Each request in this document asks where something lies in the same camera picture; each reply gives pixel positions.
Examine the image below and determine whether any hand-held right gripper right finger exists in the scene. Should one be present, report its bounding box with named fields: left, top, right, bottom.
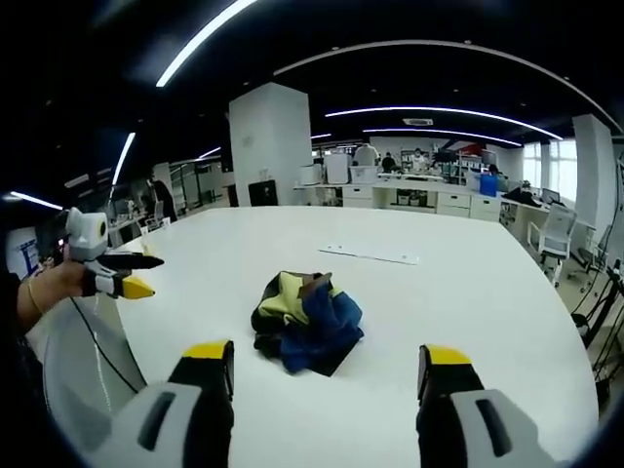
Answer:
left=415, top=343, right=572, bottom=468

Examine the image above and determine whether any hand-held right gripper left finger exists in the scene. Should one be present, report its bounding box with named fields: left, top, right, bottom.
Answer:
left=91, top=339, right=236, bottom=468

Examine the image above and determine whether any blue and yellow garment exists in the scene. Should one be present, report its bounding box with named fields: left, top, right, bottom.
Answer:
left=250, top=270, right=366, bottom=378

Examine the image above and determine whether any person's left hand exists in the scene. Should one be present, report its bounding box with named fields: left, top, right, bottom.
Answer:
left=29, top=259, right=98, bottom=314

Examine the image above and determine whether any long ceiling light strip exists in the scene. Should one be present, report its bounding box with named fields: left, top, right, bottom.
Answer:
left=110, top=132, right=137, bottom=187
left=155, top=0, right=257, bottom=89
left=324, top=105, right=566, bottom=141
left=362, top=127, right=524, bottom=148

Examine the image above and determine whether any black cabinet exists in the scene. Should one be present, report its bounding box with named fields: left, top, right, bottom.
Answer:
left=248, top=179, right=279, bottom=209

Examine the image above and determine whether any black floor stand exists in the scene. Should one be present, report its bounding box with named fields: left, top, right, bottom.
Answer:
left=568, top=257, right=624, bottom=352

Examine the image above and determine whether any white mesh office chair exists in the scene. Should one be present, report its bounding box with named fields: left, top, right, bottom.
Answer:
left=527, top=203, right=579, bottom=287

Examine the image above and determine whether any white flat table strip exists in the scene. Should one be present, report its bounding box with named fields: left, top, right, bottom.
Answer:
left=318, top=243, right=421, bottom=266

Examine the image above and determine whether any white drawer desk row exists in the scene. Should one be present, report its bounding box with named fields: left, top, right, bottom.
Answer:
left=292, top=178, right=503, bottom=219

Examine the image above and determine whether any white storage box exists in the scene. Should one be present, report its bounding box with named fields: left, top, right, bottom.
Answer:
left=348, top=165, right=379, bottom=185

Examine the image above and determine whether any thin black cable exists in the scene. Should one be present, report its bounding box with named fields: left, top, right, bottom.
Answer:
left=69, top=294, right=143, bottom=393

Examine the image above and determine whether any gold bracelet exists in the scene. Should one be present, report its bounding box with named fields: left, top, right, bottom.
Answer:
left=27, top=276, right=44, bottom=314

